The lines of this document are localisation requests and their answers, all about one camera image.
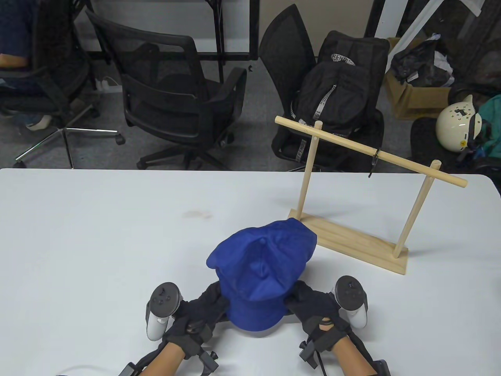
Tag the person's left forearm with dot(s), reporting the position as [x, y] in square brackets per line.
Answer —
[164, 362]

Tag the cream white helmet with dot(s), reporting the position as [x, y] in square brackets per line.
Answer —
[454, 125]

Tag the grey hand controller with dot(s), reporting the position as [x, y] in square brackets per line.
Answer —
[164, 297]
[350, 293]

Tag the black backpack on chair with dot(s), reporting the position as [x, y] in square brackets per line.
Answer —
[282, 51]

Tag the teal bag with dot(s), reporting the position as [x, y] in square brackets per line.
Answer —
[491, 113]

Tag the black mesh office chair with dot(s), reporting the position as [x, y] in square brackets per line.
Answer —
[176, 105]

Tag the cardboard box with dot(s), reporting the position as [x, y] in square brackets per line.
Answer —
[411, 98]

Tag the grey right hand controller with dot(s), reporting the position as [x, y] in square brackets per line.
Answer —
[350, 293]

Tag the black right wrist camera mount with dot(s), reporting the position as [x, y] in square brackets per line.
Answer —
[309, 352]

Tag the white metal bar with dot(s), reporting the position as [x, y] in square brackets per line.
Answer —
[409, 35]

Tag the person's left hand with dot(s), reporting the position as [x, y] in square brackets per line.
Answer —
[195, 313]

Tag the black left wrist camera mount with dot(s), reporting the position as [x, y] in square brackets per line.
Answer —
[207, 362]

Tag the blue baseball cap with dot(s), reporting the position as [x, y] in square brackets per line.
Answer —
[258, 266]

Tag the black plastic bag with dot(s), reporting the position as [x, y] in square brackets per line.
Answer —
[419, 62]

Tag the person's right hand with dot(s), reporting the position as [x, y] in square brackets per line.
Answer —
[313, 309]

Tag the grey left hand controller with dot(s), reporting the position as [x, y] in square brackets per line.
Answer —
[164, 297]

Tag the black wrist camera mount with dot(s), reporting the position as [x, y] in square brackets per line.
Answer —
[207, 362]
[309, 352]

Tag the wooden hanging rack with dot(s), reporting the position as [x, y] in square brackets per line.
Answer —
[352, 241]

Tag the black chair with chrome base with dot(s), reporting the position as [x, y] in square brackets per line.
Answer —
[54, 51]

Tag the black s-hook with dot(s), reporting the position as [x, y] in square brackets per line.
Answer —
[374, 159]

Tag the person's right forearm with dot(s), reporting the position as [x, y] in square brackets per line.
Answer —
[350, 360]

